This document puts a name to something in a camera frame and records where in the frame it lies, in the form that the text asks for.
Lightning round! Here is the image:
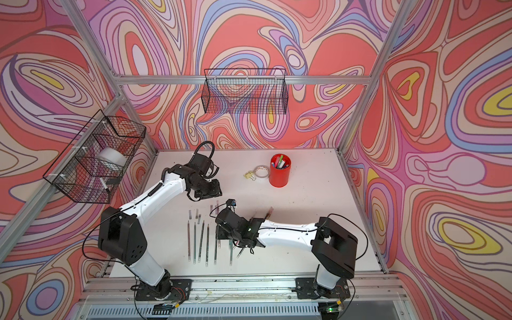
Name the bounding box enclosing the dark capped pencil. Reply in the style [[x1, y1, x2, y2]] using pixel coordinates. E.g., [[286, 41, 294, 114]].
[[213, 226, 218, 265]]

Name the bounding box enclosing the red pencil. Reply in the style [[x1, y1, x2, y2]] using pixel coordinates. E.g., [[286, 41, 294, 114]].
[[187, 221, 191, 262]]

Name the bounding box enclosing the dark blue pencil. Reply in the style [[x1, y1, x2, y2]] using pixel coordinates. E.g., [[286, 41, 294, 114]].
[[197, 221, 205, 263]]

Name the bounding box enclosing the green pencil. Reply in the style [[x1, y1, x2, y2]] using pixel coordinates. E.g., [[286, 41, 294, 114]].
[[193, 222, 197, 264]]

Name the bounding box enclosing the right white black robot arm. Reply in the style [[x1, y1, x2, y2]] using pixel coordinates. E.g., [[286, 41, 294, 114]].
[[211, 203, 369, 301]]

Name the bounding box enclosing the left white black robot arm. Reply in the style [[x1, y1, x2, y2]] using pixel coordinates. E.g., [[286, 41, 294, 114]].
[[97, 141, 222, 301]]

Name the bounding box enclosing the yellow black capped pencil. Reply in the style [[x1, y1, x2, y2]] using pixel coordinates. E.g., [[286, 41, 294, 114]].
[[265, 207, 274, 220]]

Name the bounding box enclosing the yellow binder clip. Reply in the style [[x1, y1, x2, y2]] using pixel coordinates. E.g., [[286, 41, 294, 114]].
[[243, 171, 257, 181]]

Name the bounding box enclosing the clear tape roll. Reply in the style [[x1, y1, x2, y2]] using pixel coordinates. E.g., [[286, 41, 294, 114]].
[[253, 165, 270, 181]]

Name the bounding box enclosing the red pen cup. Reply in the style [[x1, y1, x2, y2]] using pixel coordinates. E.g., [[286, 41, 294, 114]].
[[269, 153, 292, 188]]

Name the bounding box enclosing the white tape roll in basket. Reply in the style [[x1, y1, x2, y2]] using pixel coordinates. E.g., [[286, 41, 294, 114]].
[[96, 147, 127, 167]]

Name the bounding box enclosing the white marker in basket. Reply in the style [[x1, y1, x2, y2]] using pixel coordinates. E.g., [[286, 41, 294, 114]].
[[99, 177, 110, 192]]

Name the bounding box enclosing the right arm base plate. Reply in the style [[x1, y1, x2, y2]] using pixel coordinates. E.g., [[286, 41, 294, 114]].
[[292, 277, 351, 301]]

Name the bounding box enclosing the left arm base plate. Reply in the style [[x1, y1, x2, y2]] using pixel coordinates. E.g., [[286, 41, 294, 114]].
[[135, 279, 192, 302]]

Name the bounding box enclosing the black wire basket rear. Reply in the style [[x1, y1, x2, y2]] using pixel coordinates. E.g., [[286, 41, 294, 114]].
[[201, 67, 289, 115]]

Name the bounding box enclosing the black wire basket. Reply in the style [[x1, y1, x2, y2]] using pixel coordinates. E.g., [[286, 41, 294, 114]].
[[201, 67, 289, 115], [43, 111, 146, 204]]

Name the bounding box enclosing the black wire basket left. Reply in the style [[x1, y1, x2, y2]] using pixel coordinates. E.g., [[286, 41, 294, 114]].
[[43, 111, 146, 204]]

